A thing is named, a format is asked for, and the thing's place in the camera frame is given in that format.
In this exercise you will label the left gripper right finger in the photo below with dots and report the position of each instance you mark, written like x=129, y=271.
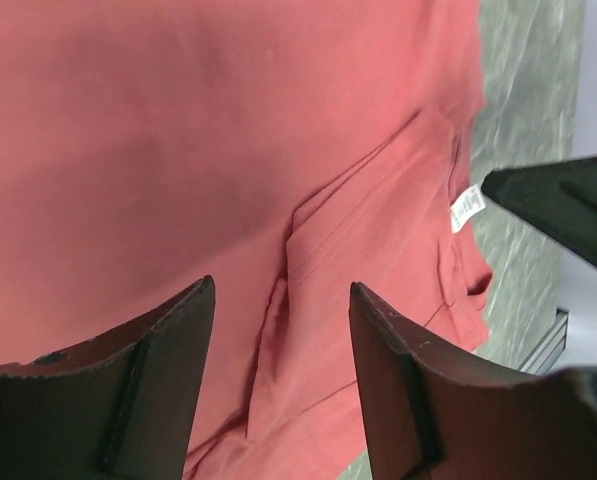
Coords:
x=434, y=411

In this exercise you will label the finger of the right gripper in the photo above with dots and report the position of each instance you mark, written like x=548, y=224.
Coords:
x=558, y=199

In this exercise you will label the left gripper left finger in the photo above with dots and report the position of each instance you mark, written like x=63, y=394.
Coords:
x=120, y=405

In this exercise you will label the dark red t-shirt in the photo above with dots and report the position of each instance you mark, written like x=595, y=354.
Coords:
x=286, y=148

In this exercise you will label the aluminium frame rail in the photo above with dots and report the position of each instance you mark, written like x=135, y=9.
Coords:
x=550, y=347

